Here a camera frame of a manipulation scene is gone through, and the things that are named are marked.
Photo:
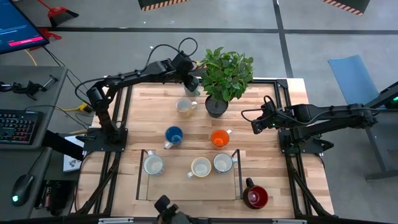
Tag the black table frame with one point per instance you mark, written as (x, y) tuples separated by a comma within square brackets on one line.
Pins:
[(282, 83)]

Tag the wooden shelf riser black legs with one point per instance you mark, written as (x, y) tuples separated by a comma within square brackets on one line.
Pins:
[(186, 188)]

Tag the white printed box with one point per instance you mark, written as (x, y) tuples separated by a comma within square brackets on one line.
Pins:
[(71, 163)]

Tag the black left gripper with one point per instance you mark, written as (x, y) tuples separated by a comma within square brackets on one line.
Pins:
[(183, 63)]

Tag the red plastic brush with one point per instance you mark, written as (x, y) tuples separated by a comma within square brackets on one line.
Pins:
[(49, 33)]

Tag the white mug orange fern print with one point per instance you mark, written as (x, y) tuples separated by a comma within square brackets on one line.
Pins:
[(200, 167)]

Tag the dark red mug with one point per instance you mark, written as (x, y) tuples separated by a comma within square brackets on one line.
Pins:
[(255, 196)]

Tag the white mug yellow lattice print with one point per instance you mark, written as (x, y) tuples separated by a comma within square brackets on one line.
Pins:
[(185, 107)]

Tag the blue floor mat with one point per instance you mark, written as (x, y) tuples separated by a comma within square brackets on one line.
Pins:
[(351, 81)]

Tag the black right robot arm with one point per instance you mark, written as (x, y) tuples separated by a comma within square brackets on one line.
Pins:
[(326, 115)]

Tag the black computer mouse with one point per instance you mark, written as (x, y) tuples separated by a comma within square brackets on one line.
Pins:
[(21, 189)]

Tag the black box under desk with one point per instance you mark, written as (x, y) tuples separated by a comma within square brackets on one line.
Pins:
[(59, 196)]

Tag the silver bracket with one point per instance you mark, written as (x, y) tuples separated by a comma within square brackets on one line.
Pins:
[(115, 221), (289, 221)]

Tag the black handheld device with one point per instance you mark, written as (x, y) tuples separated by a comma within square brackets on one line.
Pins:
[(164, 207)]

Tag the computer monitor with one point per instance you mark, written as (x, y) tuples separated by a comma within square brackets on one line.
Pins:
[(18, 28)]

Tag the black backlit keyboard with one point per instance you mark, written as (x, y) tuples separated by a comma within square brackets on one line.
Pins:
[(18, 127)]

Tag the white mug blue flower print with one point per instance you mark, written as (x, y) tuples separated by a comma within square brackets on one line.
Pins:
[(223, 162)]

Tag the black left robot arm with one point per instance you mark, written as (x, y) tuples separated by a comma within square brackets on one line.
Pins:
[(130, 76)]

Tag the black clamp mount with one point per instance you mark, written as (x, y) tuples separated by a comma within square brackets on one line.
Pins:
[(31, 88)]

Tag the black padded bar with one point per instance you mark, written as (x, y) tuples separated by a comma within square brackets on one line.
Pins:
[(62, 144)]

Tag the red dustpan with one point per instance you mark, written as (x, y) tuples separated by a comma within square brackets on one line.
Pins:
[(60, 14)]

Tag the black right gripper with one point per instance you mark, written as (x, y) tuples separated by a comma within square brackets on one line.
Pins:
[(271, 116)]

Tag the black block striped edge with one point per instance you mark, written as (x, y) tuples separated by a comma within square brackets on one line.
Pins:
[(351, 4), (155, 3)]

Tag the green potted plant black pot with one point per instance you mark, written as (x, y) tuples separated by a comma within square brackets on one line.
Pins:
[(225, 74)]

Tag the grey desk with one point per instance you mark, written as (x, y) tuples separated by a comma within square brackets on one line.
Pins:
[(18, 161)]

